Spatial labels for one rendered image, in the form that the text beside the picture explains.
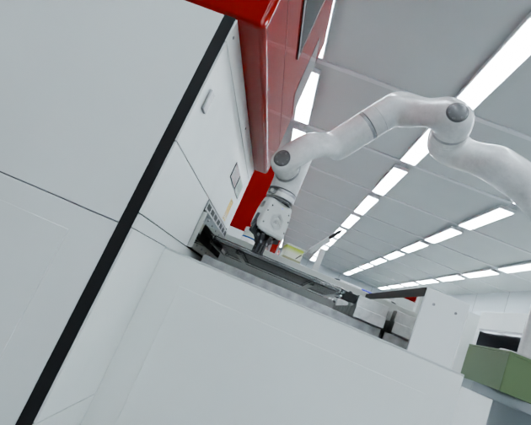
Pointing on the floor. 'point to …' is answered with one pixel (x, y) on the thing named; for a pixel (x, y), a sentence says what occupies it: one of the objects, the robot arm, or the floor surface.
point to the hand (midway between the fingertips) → (257, 250)
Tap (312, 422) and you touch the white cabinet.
